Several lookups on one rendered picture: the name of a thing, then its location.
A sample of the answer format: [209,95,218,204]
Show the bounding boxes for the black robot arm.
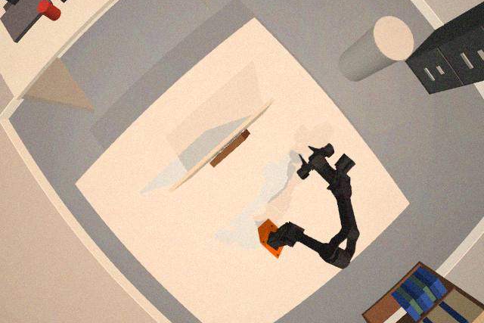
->
[267,151,360,269]

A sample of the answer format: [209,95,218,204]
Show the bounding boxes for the brown wooden picture frame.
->
[209,129,250,168]

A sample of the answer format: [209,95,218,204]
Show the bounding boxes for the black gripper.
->
[296,143,334,180]

